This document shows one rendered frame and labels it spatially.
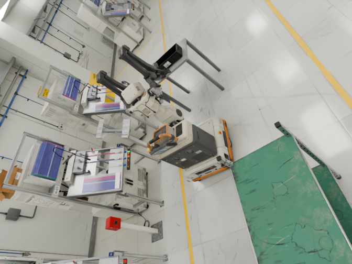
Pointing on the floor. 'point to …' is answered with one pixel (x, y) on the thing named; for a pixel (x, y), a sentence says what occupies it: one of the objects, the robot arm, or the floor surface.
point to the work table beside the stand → (190, 65)
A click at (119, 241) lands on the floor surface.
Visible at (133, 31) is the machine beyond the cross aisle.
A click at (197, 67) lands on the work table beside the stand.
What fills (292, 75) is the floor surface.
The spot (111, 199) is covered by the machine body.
